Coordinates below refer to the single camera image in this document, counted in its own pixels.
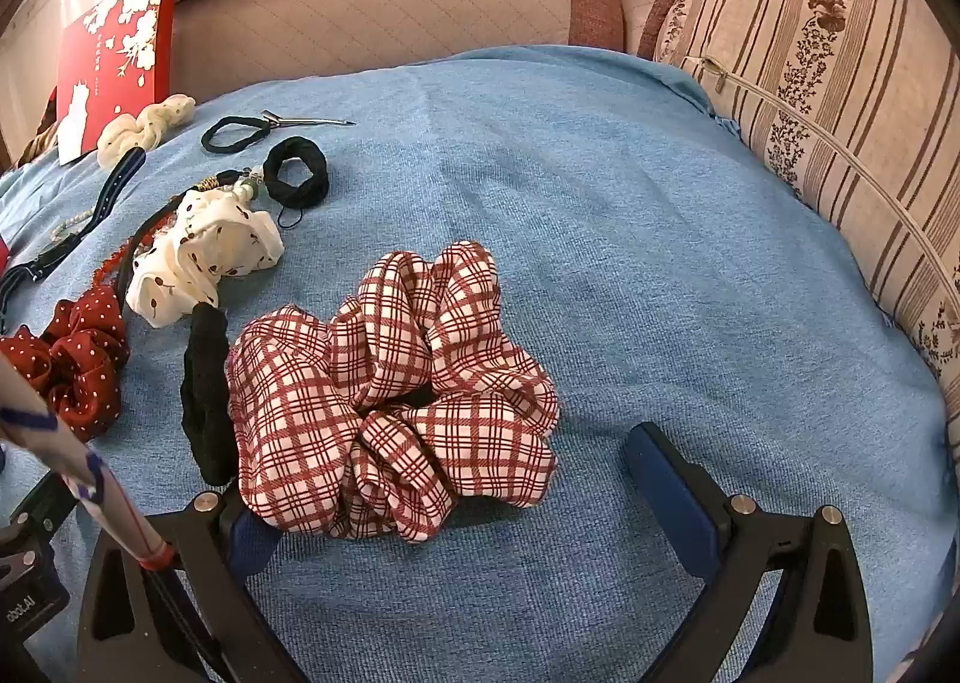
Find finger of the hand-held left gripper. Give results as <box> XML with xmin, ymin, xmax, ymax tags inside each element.
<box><xmin>0</xmin><ymin>471</ymin><xmax>77</xmax><ymax>594</ymax></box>

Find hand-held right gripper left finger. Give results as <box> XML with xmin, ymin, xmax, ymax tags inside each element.
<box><xmin>77</xmin><ymin>488</ymin><xmax>301</xmax><ymax>683</ymax></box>

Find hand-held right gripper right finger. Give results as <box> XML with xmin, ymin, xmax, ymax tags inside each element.
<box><xmin>624</xmin><ymin>422</ymin><xmax>871</xmax><ymax>683</ymax></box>

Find red plaid scrunchie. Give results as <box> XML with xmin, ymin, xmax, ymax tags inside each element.
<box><xmin>226</xmin><ymin>240</ymin><xmax>562</xmax><ymax>545</ymax></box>

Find red polka dot scrunchie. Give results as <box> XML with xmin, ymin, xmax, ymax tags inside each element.
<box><xmin>0</xmin><ymin>289</ymin><xmax>132</xmax><ymax>444</ymax></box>

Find black knit scrunchie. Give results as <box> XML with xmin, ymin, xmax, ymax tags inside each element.
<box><xmin>180</xmin><ymin>302</ymin><xmax>241</xmax><ymax>487</ymax></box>

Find pale green bead bracelet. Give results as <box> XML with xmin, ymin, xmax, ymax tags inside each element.
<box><xmin>49</xmin><ymin>206</ymin><xmax>98</xmax><ymax>241</ymax></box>

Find white cherry print scrunchie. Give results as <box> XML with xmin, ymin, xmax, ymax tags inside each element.
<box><xmin>124</xmin><ymin>191</ymin><xmax>286</xmax><ymax>330</ymax></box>

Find blue striped strap watch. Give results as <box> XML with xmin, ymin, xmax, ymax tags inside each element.
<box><xmin>0</xmin><ymin>146</ymin><xmax>147</xmax><ymax>316</ymax></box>

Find pearl string with green bead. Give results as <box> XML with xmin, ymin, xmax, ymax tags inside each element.
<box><xmin>229</xmin><ymin>165</ymin><xmax>267</xmax><ymax>204</ymax></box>

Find red beaded hair clip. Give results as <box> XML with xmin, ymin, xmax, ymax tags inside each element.
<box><xmin>90</xmin><ymin>249</ymin><xmax>140</xmax><ymax>286</ymax></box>

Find blue blanket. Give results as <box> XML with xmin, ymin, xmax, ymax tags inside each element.
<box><xmin>0</xmin><ymin>45</ymin><xmax>957</xmax><ymax>683</ymax></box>

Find small black scrunchie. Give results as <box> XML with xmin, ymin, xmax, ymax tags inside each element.
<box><xmin>262</xmin><ymin>137</ymin><xmax>329</xmax><ymax>230</ymax></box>

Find tan satin cloth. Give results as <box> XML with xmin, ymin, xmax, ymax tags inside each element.
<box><xmin>15</xmin><ymin>90</ymin><xmax>61</xmax><ymax>166</ymax></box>

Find cream scrunchie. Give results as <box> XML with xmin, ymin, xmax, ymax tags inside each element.
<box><xmin>96</xmin><ymin>94</ymin><xmax>197</xmax><ymax>168</ymax></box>

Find metal hair clip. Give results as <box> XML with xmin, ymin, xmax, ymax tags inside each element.
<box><xmin>259</xmin><ymin>110</ymin><xmax>357</xmax><ymax>129</ymax></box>

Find striped floral cushion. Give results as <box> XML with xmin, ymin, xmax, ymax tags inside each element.
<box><xmin>652</xmin><ymin>0</ymin><xmax>960</xmax><ymax>474</ymax></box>

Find red floral box lid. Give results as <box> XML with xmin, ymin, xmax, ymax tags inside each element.
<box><xmin>56</xmin><ymin>0</ymin><xmax>182</xmax><ymax>166</ymax></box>

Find pink quilted sofa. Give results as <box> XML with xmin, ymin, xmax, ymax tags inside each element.
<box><xmin>169</xmin><ymin>0</ymin><xmax>627</xmax><ymax>106</ymax></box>

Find thin black hair tie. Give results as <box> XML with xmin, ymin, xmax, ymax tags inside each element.
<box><xmin>201</xmin><ymin>115</ymin><xmax>275</xmax><ymax>154</ymax></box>

